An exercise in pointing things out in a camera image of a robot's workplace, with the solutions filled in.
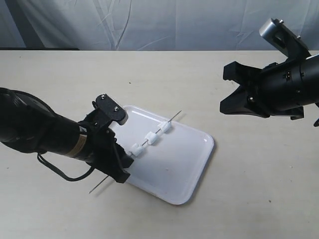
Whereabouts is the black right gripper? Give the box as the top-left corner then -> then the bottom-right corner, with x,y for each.
219,60 -> 306,120

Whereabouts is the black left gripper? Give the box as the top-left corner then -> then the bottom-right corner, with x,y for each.
77,109 -> 134,183

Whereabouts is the white marshmallow piece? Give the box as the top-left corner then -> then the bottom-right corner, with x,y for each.
129,143 -> 144,157
145,131 -> 159,145
158,121 -> 171,133

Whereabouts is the thin metal skewer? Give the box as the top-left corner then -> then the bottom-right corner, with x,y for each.
89,111 -> 182,195

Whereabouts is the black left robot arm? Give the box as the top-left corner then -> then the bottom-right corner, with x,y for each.
0,88 -> 134,183

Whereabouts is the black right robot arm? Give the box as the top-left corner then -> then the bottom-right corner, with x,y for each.
220,55 -> 319,120

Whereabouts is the white rectangular plastic tray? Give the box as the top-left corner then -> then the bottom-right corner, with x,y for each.
110,105 -> 215,205

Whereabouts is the white backdrop curtain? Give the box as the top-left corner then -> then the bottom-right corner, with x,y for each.
0,0 -> 319,51

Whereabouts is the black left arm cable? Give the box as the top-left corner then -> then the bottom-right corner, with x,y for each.
37,151 -> 97,182

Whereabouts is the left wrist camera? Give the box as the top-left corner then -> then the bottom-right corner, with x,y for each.
93,94 -> 128,126

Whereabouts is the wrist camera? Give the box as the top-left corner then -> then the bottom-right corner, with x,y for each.
259,18 -> 311,62
93,94 -> 128,126

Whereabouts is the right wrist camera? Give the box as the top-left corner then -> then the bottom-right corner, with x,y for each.
259,18 -> 311,62

